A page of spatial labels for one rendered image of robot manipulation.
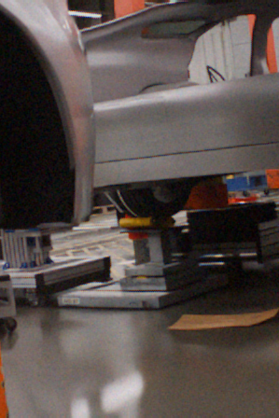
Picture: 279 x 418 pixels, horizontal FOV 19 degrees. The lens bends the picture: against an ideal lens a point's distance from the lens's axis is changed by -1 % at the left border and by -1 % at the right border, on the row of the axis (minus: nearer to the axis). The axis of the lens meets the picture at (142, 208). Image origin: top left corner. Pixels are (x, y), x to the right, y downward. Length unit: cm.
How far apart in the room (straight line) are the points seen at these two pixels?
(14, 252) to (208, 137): 262
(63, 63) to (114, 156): 218
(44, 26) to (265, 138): 189
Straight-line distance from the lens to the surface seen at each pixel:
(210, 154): 400
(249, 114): 383
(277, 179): 771
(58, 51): 217
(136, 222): 541
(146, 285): 534
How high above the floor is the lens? 88
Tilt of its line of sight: 3 degrees down
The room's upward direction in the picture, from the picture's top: 7 degrees counter-clockwise
